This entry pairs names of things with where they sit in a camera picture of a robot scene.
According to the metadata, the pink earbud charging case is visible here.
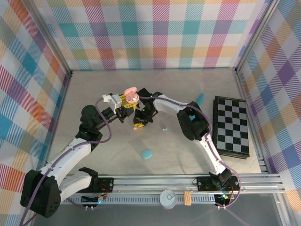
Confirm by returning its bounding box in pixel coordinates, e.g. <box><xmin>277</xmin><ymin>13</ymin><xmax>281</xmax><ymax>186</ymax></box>
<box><xmin>124</xmin><ymin>87</ymin><xmax>139</xmax><ymax>104</ymax></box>

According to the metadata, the closed-type blue earbud case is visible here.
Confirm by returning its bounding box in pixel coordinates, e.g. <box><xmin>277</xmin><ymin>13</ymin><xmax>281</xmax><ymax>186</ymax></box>
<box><xmin>140</xmin><ymin>149</ymin><xmax>153</xmax><ymax>161</ymax></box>

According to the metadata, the slotted grey metal strip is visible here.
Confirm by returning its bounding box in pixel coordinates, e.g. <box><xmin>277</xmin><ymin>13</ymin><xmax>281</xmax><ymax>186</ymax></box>
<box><xmin>58</xmin><ymin>196</ymin><xmax>218</xmax><ymax>206</ymax></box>

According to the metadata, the silver tin can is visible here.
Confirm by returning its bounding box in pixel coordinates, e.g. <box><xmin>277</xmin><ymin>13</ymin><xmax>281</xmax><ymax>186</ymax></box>
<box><xmin>159</xmin><ymin>189</ymin><xmax>177</xmax><ymax>210</ymax></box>

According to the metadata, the black framed chessboard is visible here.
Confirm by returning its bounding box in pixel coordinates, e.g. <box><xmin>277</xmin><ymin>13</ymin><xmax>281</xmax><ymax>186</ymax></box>
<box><xmin>212</xmin><ymin>95</ymin><xmax>251</xmax><ymax>161</ymax></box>

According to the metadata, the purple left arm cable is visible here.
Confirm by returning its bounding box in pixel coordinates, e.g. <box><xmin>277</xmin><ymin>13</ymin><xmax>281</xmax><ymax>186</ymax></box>
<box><xmin>18</xmin><ymin>97</ymin><xmax>113</xmax><ymax>226</ymax></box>

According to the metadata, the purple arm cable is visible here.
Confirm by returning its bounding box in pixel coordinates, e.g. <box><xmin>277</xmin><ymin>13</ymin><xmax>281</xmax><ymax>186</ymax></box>
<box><xmin>138</xmin><ymin>94</ymin><xmax>242</xmax><ymax>209</ymax></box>
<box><xmin>18</xmin><ymin>97</ymin><xmax>113</xmax><ymax>226</ymax></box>

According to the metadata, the aluminium side rail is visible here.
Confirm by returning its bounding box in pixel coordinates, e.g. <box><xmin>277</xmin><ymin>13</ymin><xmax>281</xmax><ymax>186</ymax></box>
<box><xmin>41</xmin><ymin>74</ymin><xmax>72</xmax><ymax>177</ymax></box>

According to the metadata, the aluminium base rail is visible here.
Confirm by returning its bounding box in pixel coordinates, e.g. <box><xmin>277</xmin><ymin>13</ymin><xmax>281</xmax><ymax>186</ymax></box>
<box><xmin>25</xmin><ymin>173</ymin><xmax>287</xmax><ymax>196</ymax></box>

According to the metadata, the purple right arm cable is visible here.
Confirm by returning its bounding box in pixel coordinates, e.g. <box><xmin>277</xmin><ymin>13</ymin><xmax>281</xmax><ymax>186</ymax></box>
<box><xmin>138</xmin><ymin>94</ymin><xmax>242</xmax><ymax>209</ymax></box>

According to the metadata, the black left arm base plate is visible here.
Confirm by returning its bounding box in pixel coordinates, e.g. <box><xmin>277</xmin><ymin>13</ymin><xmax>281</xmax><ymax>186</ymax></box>
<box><xmin>89</xmin><ymin>177</ymin><xmax>115</xmax><ymax>194</ymax></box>

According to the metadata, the black electronics bracket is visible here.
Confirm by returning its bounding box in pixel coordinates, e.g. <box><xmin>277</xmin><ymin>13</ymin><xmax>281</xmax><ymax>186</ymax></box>
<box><xmin>80</xmin><ymin>192</ymin><xmax>110</xmax><ymax>210</ymax></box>
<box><xmin>214</xmin><ymin>192</ymin><xmax>234</xmax><ymax>210</ymax></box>

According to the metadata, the aluminium frame post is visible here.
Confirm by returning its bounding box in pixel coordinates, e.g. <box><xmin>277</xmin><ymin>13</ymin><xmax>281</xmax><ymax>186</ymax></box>
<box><xmin>27</xmin><ymin>0</ymin><xmax>73</xmax><ymax>78</ymax></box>
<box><xmin>235</xmin><ymin>0</ymin><xmax>282</xmax><ymax>75</ymax></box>

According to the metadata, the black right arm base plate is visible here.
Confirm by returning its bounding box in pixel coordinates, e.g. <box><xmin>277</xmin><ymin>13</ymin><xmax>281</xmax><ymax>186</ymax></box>
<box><xmin>196</xmin><ymin>176</ymin><xmax>241</xmax><ymax>193</ymax></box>

